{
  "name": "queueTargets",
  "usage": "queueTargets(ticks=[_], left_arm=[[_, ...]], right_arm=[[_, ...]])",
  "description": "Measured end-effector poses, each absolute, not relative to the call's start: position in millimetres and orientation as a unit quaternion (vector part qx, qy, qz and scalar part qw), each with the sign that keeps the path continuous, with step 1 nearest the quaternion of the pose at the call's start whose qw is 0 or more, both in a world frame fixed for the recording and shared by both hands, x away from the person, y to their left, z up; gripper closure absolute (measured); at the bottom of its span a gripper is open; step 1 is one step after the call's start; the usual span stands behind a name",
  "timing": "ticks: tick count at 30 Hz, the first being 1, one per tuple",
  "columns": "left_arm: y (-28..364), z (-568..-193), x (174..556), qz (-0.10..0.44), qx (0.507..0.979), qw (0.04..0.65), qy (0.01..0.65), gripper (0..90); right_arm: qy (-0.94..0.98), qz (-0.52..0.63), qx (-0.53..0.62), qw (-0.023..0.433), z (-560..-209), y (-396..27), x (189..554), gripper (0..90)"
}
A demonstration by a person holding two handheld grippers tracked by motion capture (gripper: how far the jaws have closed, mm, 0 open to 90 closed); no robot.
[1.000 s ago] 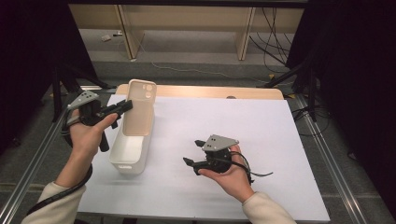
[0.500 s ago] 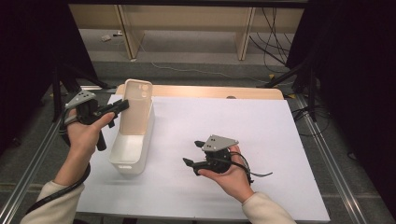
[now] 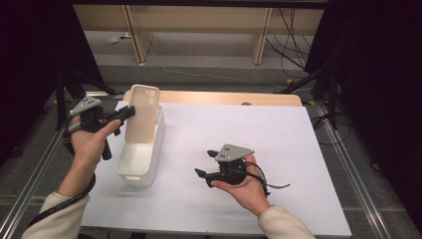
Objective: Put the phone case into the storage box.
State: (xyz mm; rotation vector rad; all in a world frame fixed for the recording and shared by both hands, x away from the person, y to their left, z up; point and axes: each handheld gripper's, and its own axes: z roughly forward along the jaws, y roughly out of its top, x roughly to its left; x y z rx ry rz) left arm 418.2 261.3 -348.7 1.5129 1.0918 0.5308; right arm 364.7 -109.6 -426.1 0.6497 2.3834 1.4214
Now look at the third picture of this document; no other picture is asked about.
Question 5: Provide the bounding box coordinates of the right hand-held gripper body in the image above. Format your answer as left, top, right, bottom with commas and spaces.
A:
212, 143, 256, 187

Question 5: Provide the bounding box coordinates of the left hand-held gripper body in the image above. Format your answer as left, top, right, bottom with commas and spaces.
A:
66, 96, 121, 161

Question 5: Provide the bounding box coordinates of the beige phone case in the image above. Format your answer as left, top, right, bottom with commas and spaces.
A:
124, 84, 161, 144

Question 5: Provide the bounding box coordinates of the white plastic storage bin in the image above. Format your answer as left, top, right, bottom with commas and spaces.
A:
114, 103, 166, 187

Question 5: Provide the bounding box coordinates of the person's right hand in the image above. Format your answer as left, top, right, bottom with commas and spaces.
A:
210, 154, 273, 218

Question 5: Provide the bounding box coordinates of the person's left hand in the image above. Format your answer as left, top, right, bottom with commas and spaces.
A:
69, 119, 122, 168

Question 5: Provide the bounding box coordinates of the black metal stand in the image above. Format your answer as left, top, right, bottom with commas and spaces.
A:
281, 56, 340, 131
54, 64, 124, 131

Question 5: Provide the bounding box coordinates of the white table sheet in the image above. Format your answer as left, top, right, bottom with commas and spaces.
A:
81, 101, 352, 238

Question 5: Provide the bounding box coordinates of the light wooden table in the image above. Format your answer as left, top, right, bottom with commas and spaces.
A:
122, 90, 304, 108

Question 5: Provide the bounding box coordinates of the dark curtain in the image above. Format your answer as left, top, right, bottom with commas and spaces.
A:
0, 0, 105, 160
304, 0, 422, 227

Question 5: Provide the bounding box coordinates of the light wooden shelf unit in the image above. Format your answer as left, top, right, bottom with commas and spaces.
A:
73, 3, 325, 66

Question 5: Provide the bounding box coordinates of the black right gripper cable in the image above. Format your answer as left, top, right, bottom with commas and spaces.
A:
243, 161, 292, 197

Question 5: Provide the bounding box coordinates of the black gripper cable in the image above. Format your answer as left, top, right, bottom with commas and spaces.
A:
243, 161, 292, 197
28, 116, 98, 228

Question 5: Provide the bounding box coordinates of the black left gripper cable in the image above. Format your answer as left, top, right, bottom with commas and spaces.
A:
28, 116, 98, 228

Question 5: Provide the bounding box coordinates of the aluminium floor rail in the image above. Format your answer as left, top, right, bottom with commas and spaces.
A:
314, 100, 393, 239
0, 127, 65, 239

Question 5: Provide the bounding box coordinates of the black floor cable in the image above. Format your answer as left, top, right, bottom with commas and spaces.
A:
311, 112, 353, 147
278, 8, 309, 79
265, 36, 307, 72

